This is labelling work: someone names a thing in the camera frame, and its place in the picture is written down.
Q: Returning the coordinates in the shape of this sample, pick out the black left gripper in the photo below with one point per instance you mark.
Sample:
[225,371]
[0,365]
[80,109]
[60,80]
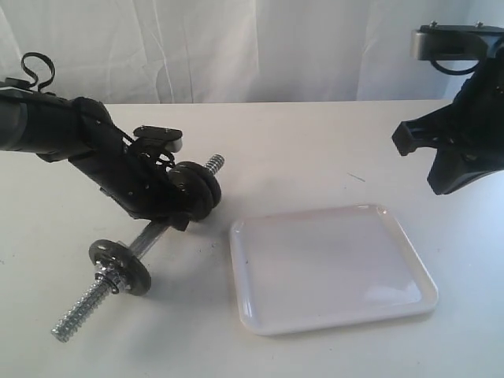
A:
[135,181]

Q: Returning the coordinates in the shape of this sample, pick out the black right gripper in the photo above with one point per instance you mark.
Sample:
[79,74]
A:
[467,136]

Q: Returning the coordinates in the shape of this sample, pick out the black weight plate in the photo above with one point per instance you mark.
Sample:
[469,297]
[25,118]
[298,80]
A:
[185,181]
[111,253]
[211,182]

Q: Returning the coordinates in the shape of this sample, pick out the chrome spinlock collar nut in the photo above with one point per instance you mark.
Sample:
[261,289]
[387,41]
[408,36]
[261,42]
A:
[112,277]

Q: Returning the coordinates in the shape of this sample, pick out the chrome threaded dumbbell bar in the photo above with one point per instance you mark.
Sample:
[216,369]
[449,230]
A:
[93,297]

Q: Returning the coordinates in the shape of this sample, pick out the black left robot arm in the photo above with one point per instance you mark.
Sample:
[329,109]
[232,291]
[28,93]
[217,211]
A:
[56,129]

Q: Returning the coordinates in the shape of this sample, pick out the white plastic tray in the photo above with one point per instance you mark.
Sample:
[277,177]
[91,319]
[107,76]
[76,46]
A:
[326,268]

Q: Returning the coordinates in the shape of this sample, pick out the white backdrop curtain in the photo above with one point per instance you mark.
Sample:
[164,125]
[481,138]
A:
[234,51]

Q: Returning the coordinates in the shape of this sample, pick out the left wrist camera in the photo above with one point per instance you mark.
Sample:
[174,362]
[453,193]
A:
[168,139]

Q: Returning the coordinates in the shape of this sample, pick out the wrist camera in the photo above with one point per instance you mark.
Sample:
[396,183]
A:
[168,139]
[435,43]

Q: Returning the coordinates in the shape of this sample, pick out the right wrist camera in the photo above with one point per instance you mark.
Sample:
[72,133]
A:
[435,43]

